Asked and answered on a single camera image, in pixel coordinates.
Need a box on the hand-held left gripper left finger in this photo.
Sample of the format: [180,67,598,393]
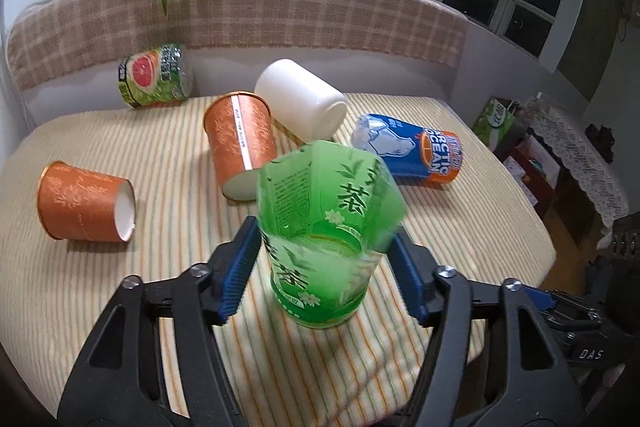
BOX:
[57,216,263,427]

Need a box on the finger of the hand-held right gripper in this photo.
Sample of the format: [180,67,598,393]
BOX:
[522,285,603,324]

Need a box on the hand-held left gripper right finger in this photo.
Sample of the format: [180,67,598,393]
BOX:
[387,229,586,427]

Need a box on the green cut bottle cup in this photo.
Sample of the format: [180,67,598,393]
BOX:
[256,139,410,330]

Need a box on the orange patterned paper cup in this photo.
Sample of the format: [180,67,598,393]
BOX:
[36,161,137,242]
[202,92,278,201]

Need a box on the blue can cup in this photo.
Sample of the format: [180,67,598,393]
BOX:
[350,113,465,186]

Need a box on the white plastic cup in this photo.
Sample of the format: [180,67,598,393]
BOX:
[254,58,350,142]

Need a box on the green grapefruit print cup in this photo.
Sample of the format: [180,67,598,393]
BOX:
[118,43,195,109]

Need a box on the dark wooden shelf unit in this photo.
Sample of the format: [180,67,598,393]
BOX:
[501,132,566,212]

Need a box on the white lace cloth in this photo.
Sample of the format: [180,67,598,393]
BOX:
[525,97,632,228]

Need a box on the dark object on lace cloth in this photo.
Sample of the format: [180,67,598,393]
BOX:
[585,123,617,164]

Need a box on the green cardboard box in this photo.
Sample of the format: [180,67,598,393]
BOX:
[472,96,519,152]

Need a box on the plaid beige cloth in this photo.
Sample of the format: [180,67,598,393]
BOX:
[6,0,468,94]

